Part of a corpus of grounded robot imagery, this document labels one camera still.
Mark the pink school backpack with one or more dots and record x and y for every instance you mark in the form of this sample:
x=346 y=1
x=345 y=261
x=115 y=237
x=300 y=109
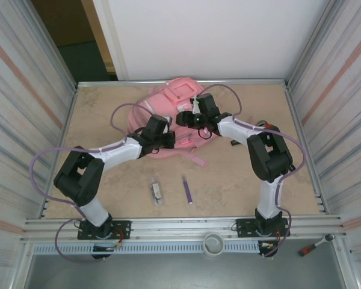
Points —
x=162 y=105

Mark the purple pen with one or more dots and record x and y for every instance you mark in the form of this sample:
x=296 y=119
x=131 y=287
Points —
x=188 y=191

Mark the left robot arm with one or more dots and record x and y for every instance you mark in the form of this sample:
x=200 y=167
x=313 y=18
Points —
x=78 y=177

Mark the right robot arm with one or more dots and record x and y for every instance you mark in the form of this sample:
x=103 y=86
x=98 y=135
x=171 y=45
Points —
x=267 y=156

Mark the red pipe wrench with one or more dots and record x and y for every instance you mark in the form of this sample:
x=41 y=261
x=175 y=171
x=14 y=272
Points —
x=267 y=126

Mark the grey round cup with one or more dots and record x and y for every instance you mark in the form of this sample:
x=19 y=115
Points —
x=213 y=250

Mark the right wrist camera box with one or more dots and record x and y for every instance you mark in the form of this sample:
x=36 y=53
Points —
x=194 y=105

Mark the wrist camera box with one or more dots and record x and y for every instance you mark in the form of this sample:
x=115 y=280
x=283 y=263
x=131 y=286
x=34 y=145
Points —
x=194 y=105
x=168 y=123

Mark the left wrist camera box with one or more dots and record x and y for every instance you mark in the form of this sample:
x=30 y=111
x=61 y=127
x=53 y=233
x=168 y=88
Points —
x=168 y=123

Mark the aluminium table frame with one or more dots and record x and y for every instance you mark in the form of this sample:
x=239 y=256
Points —
x=183 y=224

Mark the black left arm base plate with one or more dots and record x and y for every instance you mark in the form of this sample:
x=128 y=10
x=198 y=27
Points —
x=123 y=230

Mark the white door frame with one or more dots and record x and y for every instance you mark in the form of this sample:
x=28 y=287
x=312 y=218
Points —
x=108 y=36

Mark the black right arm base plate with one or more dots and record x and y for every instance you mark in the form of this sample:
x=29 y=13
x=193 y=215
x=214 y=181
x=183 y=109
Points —
x=243 y=228

